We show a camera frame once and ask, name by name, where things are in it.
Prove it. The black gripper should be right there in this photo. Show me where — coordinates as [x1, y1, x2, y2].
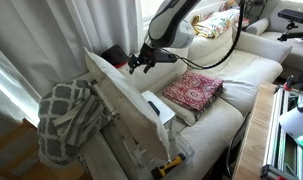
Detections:
[127, 42, 159, 75]

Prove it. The large beige pillow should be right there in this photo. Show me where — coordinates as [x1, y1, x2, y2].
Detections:
[83, 46, 172, 163]

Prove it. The black remote control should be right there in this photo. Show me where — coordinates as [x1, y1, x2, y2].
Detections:
[147, 100, 161, 117]

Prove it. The black hat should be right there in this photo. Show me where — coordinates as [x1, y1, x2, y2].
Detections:
[100, 43, 131, 70]

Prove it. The red patterned cushion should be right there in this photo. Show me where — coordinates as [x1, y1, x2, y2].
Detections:
[161, 69, 225, 113]
[156, 89, 226, 128]

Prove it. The floral yellow blanket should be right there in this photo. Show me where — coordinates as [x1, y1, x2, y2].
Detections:
[190, 0, 251, 40]

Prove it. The grey white patterned cloth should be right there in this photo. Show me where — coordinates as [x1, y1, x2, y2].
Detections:
[36, 78, 113, 168]

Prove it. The clear plastic box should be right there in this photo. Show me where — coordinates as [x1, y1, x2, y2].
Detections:
[136, 132, 196, 172]

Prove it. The light grey curtain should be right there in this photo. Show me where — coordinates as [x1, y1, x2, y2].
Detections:
[0, 0, 139, 128]

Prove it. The yellow black power tool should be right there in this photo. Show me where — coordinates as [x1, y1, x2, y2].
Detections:
[150, 152, 187, 180]

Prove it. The beige sofa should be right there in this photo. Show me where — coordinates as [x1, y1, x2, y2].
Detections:
[74, 14, 294, 180]

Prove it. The light wooden table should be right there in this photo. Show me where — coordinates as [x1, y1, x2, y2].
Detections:
[231, 81, 279, 180]

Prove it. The red black clamp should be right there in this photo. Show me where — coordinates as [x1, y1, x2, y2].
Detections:
[273, 74, 296, 93]

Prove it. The grey armchair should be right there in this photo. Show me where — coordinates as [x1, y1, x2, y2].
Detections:
[245, 0, 303, 73]

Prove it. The white paper roll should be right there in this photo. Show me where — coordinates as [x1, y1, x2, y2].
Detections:
[278, 96, 303, 140]

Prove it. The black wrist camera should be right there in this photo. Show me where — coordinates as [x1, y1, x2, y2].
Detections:
[153, 49, 179, 65]

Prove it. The black floor cable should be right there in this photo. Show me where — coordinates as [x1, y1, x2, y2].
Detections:
[225, 111, 253, 180]

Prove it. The black camera on stand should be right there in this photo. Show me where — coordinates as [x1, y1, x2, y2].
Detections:
[276, 8, 303, 43]

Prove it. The aluminium rail frame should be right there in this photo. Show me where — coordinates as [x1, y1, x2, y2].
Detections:
[259, 84, 303, 180]

